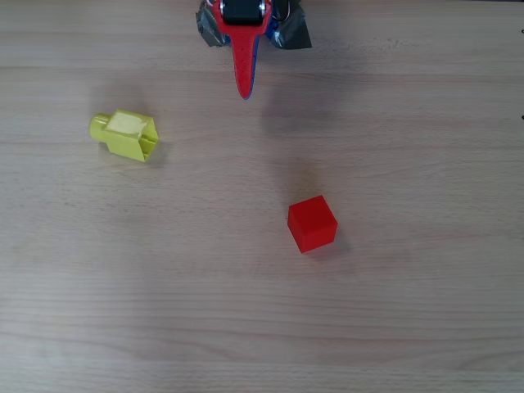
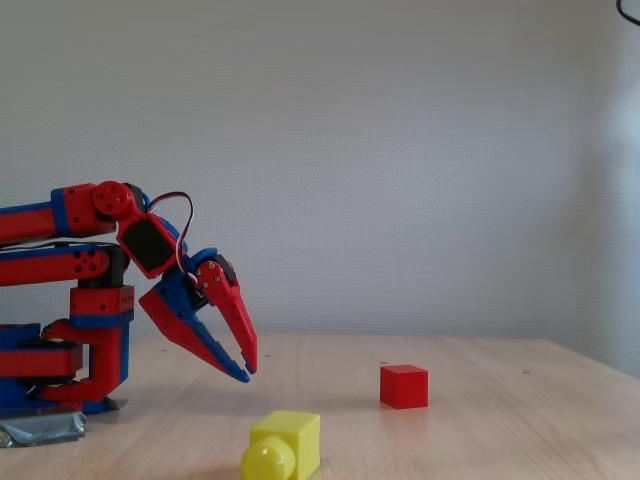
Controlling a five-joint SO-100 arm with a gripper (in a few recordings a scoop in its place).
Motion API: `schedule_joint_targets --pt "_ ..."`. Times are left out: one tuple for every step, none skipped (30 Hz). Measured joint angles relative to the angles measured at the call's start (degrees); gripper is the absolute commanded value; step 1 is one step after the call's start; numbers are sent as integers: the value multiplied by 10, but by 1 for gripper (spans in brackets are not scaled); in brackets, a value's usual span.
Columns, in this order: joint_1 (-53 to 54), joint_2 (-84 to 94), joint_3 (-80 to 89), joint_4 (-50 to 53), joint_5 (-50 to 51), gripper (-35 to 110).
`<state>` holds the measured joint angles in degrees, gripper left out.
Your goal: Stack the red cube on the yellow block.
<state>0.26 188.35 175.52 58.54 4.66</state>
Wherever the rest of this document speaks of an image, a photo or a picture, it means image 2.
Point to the red cube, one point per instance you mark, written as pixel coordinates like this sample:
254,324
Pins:
404,387

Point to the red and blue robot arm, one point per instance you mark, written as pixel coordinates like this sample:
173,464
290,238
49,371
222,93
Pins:
30,220

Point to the grey duct tape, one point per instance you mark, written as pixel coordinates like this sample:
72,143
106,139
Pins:
40,427

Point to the yellow block with round knob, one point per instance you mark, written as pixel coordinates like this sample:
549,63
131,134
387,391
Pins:
295,440

